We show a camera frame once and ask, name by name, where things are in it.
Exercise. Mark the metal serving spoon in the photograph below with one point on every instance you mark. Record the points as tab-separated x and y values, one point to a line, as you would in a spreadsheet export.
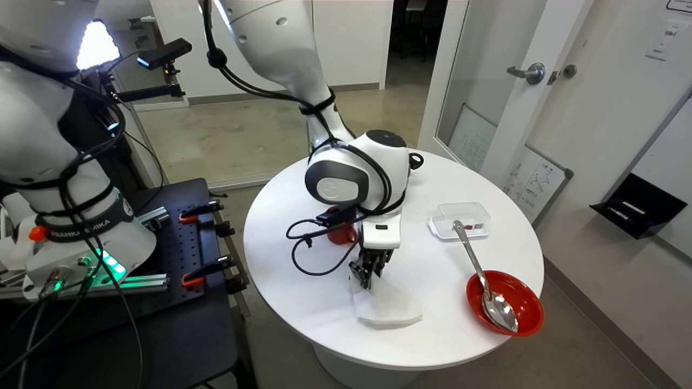
498	305

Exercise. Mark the white towel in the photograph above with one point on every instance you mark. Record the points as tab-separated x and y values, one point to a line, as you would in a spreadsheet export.
390	305

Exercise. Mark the long aluminium rail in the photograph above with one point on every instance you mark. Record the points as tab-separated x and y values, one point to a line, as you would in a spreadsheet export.
143	283

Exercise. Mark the black camera stand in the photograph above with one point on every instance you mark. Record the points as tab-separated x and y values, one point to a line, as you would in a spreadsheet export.
98	131

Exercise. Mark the red plastic bowl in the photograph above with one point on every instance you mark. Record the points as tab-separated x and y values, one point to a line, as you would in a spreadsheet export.
523	303

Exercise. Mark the black robot workbench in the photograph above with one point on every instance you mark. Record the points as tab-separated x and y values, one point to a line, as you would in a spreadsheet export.
181	338

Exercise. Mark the orange knob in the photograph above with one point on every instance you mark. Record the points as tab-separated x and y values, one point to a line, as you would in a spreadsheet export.
38	234

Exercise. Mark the small leaning whiteboard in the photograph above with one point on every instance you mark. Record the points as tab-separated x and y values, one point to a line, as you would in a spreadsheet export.
538	181

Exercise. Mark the short aluminium rail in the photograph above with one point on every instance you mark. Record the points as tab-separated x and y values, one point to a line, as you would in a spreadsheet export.
153	217

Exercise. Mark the white plate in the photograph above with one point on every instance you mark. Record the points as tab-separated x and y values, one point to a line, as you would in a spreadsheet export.
461	217

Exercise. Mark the orange black bar clamp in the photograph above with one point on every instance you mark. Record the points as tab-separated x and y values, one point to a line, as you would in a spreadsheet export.
198	212
206	273

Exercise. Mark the white door with glass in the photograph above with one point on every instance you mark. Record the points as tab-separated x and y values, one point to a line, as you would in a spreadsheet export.
554	35

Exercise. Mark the white light switch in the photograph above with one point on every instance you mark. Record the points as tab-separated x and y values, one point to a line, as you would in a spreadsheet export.
662	44

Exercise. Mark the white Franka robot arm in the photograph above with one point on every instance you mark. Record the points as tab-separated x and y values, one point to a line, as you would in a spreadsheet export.
274	35

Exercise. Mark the black wall file holder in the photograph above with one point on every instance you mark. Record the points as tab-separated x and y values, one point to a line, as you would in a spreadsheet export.
639	206

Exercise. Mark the white wall sign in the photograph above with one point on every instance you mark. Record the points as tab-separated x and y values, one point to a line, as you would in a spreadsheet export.
683	5

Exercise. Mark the small silver door knob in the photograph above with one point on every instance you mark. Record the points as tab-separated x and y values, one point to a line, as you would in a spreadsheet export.
566	73

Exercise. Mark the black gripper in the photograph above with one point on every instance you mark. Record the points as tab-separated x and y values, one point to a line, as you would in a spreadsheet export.
372	260

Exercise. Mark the white table pedestal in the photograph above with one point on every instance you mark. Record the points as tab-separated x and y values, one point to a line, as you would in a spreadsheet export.
359	370

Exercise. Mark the black stand-mounted camera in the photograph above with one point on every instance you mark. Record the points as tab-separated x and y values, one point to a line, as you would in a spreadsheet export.
166	52

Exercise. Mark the bright LED light panel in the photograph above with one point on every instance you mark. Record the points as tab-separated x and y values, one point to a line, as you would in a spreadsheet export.
98	46

